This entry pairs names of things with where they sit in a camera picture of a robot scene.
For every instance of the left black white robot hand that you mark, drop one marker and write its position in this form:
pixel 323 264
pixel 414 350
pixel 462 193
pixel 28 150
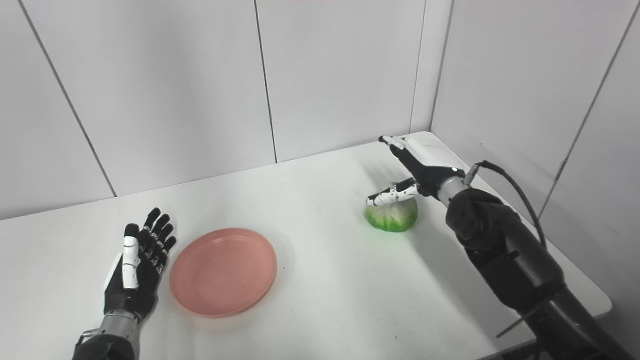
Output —
pixel 135 280

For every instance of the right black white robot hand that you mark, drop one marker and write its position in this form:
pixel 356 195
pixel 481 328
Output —
pixel 420 170

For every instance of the green white toy cabbage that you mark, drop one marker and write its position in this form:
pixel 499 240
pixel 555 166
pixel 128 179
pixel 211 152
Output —
pixel 392 216

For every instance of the pink round plate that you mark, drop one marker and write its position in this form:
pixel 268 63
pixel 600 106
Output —
pixel 223 272

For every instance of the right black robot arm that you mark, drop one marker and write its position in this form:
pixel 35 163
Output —
pixel 515 260

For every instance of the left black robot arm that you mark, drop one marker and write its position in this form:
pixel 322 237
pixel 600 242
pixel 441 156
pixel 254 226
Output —
pixel 107 340

